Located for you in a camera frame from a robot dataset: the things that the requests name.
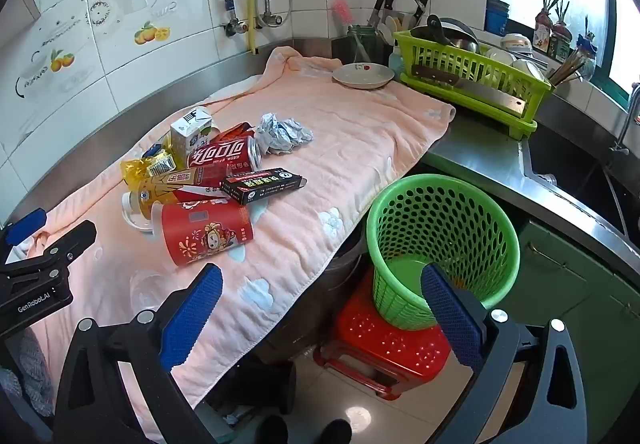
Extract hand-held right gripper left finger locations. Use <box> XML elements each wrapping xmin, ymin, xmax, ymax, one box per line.
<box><xmin>52</xmin><ymin>263</ymin><xmax>236</xmax><ymax>444</ymax></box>

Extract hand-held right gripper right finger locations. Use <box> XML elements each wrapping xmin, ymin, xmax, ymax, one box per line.
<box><xmin>420</xmin><ymin>263</ymin><xmax>588</xmax><ymax>444</ymax></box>

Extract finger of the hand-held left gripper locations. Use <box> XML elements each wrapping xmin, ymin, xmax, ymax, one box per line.
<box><xmin>0</xmin><ymin>209</ymin><xmax>49</xmax><ymax>249</ymax></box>
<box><xmin>0</xmin><ymin>220</ymin><xmax>98</xmax><ymax>292</ymax></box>

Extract yellow plastic wrapper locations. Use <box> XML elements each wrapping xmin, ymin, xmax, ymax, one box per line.
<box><xmin>120</xmin><ymin>151</ymin><xmax>176</xmax><ymax>187</ymax></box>

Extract yellow label plastic bottle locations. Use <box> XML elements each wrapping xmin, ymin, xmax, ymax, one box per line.
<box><xmin>121</xmin><ymin>169</ymin><xmax>226</xmax><ymax>221</ymax></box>

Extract green plastic wastebasket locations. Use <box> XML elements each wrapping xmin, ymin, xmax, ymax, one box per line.
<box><xmin>366</xmin><ymin>174</ymin><xmax>521</xmax><ymax>331</ymax></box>

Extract black cardboard box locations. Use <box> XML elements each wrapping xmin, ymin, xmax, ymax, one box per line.
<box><xmin>220</xmin><ymin>168</ymin><xmax>307</xmax><ymax>205</ymax></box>

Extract red soda can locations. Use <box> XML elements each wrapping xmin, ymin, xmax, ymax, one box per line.
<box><xmin>187</xmin><ymin>135</ymin><xmax>263</xmax><ymax>182</ymax></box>

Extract silver paper ball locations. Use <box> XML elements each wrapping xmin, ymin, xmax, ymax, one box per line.
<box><xmin>255</xmin><ymin>113</ymin><xmax>315</xmax><ymax>155</ymax></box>

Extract clear plastic cup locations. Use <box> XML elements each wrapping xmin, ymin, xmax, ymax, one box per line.
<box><xmin>129</xmin><ymin>269</ymin><xmax>173</xmax><ymax>317</ymax></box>

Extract red plastic stool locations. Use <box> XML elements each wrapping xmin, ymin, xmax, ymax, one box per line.
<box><xmin>312</xmin><ymin>269</ymin><xmax>466</xmax><ymax>400</ymax></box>

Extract green cabinet doors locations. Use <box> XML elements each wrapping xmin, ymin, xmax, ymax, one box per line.
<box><xmin>517</xmin><ymin>219</ymin><xmax>640</xmax><ymax>405</ymax></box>

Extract person's black shoe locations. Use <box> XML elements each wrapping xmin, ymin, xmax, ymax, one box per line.
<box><xmin>317</xmin><ymin>419</ymin><xmax>353</xmax><ymax>444</ymax></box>
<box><xmin>255</xmin><ymin>416</ymin><xmax>289</xmax><ymax>444</ymax></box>

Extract white milk carton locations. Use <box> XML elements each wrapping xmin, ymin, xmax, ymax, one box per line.
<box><xmin>170</xmin><ymin>106</ymin><xmax>221</xmax><ymax>159</ymax></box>

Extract stainless steel sink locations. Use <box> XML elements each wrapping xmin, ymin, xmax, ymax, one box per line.
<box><xmin>525</xmin><ymin>124</ymin><xmax>640</xmax><ymax>235</ymax></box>

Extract pink towel with flower print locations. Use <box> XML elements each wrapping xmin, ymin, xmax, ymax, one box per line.
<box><xmin>10</xmin><ymin>46</ymin><xmax>457</xmax><ymax>417</ymax></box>

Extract green plastic dish rack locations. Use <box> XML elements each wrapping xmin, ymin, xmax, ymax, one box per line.
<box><xmin>392</xmin><ymin>30</ymin><xmax>553</xmax><ymax>141</ymax></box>

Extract white plate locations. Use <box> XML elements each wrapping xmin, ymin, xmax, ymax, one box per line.
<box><xmin>332</xmin><ymin>62</ymin><xmax>396</xmax><ymax>90</ymax></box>

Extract pale green dish soap bottle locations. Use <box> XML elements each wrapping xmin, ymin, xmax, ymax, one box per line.
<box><xmin>387</xmin><ymin>46</ymin><xmax>406</xmax><ymax>80</ymax></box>

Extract metal faucet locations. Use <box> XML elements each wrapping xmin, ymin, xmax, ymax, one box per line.
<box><xmin>612</xmin><ymin>82</ymin><xmax>640</xmax><ymax>155</ymax></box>

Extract bundle of chopsticks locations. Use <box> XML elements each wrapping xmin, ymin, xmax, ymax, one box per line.
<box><xmin>547</xmin><ymin>46</ymin><xmax>588</xmax><ymax>87</ymax></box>

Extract green glass jar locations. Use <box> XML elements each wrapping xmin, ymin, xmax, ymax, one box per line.
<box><xmin>346</xmin><ymin>25</ymin><xmax>381</xmax><ymax>64</ymax></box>

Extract bottle with sprouting plant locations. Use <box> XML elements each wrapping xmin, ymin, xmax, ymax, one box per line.
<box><xmin>532</xmin><ymin>0</ymin><xmax>553</xmax><ymax>52</ymax></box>
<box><xmin>550</xmin><ymin>0</ymin><xmax>573</xmax><ymax>59</ymax></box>

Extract blue plastic container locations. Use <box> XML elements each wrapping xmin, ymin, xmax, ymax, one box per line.
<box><xmin>486</xmin><ymin>0</ymin><xmax>511</xmax><ymax>35</ymax></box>

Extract cleaver with brown handle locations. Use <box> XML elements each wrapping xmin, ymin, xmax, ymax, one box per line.
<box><xmin>411</xmin><ymin>64</ymin><xmax>527</xmax><ymax>119</ymax></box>

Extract metal wall valve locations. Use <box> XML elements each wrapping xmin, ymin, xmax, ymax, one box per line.
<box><xmin>222</xmin><ymin>18</ymin><xmax>251</xmax><ymax>38</ymax></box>

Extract black handled kitchen knife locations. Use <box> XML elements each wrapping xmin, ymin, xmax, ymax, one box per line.
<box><xmin>367</xmin><ymin>0</ymin><xmax>398</xmax><ymax>27</ymax></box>

